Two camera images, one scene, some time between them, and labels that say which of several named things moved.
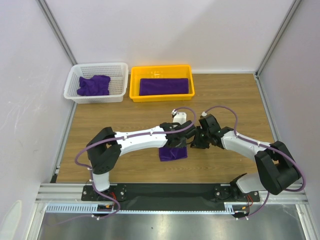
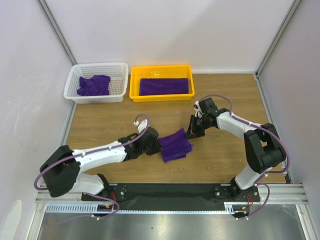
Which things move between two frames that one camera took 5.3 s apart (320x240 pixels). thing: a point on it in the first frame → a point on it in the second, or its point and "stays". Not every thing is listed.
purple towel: (169, 154) stays
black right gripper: (204, 137) → (197, 125)
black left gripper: (182, 144) → (156, 148)
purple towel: (156, 86) stays
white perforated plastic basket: (118, 73) stays
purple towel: (97, 85) stays
